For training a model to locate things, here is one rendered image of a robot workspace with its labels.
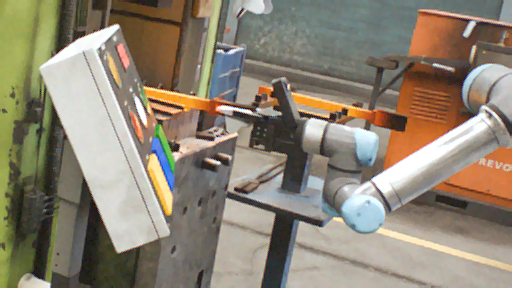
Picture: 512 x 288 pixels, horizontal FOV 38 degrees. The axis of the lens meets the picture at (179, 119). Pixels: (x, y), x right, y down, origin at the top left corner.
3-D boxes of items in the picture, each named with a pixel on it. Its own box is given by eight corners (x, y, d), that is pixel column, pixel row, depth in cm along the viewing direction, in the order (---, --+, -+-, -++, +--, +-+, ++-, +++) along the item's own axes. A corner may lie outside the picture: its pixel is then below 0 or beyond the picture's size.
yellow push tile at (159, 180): (173, 197, 111) (155, 153, 110) (172, 214, 104) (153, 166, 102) (162, 201, 111) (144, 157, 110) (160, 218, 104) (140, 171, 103)
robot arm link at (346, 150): (367, 175, 152) (375, 135, 150) (316, 162, 156) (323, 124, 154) (374, 167, 159) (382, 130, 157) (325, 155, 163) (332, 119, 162)
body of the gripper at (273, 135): (244, 146, 163) (296, 159, 158) (251, 109, 161) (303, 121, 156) (256, 141, 170) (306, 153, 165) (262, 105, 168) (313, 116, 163)
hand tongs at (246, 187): (296, 154, 255) (297, 150, 254) (308, 157, 253) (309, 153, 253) (233, 190, 201) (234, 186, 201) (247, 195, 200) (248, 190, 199)
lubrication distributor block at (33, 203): (45, 241, 149) (54, 177, 146) (27, 249, 144) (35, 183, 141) (32, 236, 151) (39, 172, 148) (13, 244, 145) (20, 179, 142)
